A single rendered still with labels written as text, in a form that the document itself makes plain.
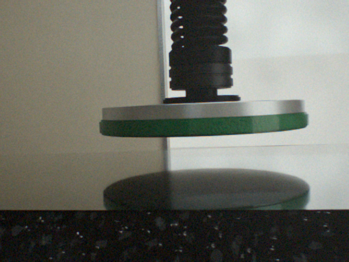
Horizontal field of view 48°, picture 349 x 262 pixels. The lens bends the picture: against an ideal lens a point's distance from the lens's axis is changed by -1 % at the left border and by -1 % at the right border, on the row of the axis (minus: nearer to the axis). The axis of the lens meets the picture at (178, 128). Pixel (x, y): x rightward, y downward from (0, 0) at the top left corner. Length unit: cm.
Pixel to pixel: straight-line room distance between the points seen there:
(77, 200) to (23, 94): 595
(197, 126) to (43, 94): 573
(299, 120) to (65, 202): 22
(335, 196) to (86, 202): 14
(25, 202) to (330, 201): 18
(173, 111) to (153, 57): 511
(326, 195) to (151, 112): 16
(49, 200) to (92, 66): 546
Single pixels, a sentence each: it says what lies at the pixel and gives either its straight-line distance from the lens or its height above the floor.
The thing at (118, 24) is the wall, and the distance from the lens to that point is 565.
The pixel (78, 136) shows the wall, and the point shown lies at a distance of 579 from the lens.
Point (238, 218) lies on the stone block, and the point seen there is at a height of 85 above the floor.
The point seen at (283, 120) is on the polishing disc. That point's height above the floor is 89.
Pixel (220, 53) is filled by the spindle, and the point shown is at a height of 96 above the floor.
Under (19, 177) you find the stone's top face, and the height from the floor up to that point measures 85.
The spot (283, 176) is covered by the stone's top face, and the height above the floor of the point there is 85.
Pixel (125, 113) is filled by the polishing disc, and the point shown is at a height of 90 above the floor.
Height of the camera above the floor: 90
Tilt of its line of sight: 3 degrees down
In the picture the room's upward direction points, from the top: 2 degrees counter-clockwise
